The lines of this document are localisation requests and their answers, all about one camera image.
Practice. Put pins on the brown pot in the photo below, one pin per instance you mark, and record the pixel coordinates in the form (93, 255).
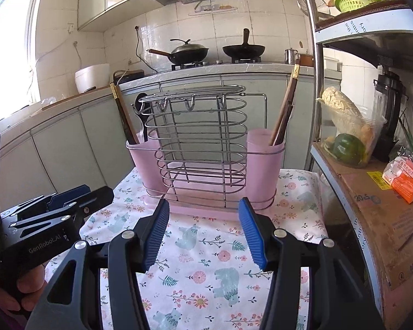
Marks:
(306, 61)

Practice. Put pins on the pink and chrome utensil rack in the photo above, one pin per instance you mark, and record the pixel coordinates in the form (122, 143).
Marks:
(206, 192)

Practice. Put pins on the white lidded container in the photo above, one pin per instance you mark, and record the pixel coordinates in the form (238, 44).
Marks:
(331, 64)

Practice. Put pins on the black blender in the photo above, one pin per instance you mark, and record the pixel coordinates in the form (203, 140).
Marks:
(390, 110)

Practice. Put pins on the clear plastic container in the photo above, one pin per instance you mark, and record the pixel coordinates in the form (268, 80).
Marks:
(375, 127)

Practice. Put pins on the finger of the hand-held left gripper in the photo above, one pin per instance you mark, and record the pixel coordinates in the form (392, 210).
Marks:
(96, 196)
(70, 192)

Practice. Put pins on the metal shelf rack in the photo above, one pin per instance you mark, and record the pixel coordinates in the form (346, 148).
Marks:
(318, 75)

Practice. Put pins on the window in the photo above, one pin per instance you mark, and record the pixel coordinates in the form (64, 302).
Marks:
(10, 51)

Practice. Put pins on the orange snack packet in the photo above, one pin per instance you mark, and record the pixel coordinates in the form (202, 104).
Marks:
(404, 178)

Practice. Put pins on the person's left hand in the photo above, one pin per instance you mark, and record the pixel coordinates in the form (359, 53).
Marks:
(27, 278)

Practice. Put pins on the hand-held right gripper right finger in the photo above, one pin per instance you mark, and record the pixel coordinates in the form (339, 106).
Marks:
(253, 233)

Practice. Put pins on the cardboard box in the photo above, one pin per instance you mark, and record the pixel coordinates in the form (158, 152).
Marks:
(375, 220)

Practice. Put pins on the black wok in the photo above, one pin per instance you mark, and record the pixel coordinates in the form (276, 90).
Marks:
(244, 51)

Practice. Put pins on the black countertop appliance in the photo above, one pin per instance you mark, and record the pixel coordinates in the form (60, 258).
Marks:
(129, 77)

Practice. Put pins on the glass wall shelf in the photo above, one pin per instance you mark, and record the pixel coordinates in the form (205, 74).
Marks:
(213, 7)

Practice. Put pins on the napa cabbage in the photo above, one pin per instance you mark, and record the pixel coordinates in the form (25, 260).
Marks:
(340, 108)

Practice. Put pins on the green bell pepper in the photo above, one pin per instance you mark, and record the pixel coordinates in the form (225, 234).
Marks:
(347, 149)

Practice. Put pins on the steel kettle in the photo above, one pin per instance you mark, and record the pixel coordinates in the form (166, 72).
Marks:
(290, 56)

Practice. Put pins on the gas stove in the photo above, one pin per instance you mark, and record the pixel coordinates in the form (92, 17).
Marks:
(192, 65)

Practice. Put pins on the black ladle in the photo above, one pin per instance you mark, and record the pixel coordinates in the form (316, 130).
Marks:
(140, 105)

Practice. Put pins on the green plastic basket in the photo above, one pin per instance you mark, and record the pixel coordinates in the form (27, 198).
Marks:
(359, 1)

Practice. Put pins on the wok with glass lid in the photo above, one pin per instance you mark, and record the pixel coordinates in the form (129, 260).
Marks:
(189, 53)

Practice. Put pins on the white rice cooker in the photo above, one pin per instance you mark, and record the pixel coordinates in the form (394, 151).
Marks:
(91, 77)

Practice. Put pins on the floral tablecloth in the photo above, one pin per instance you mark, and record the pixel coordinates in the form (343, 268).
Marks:
(199, 257)

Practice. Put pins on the orange vegetable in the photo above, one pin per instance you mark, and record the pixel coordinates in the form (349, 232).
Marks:
(367, 134)

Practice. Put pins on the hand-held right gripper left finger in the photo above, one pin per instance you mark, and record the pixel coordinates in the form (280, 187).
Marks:
(156, 233)

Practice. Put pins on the pale green base cabinets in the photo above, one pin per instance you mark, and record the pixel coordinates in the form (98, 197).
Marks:
(65, 144)

